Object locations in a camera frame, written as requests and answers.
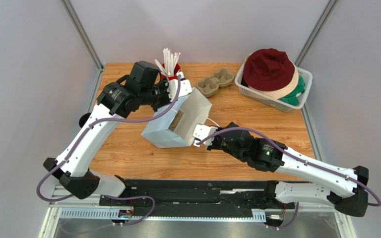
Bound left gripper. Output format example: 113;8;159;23
140;77;178;113

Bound pulp cup carrier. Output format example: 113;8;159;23
169;110;184;131

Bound white paper bag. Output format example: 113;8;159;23
141;88;212;148

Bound black coffee cup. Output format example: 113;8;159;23
78;112;91;128

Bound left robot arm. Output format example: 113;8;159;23
43;61;177;199

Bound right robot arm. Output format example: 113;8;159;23
193;123;369;217

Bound red straw cup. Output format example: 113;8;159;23
161;64;181;80

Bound wrapped white straws bundle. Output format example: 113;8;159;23
154;48;181;75

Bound stacked pulp cup carriers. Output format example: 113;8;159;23
196;68;235;98

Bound white plastic basket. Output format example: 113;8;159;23
234;54;313;113

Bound beige hat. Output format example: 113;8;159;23
264;65;299;99

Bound green cloth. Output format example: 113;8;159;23
279;76;306;106

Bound maroon bucket hat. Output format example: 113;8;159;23
243;48;294;92

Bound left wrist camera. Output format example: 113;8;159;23
167;72;192;102

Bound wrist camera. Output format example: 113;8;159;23
192;124;218;147
167;72;192;102

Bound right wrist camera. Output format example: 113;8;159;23
192;124;218;147

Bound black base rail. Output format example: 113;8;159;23
99;179;296;221

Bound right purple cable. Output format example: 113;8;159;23
195;126;381;231

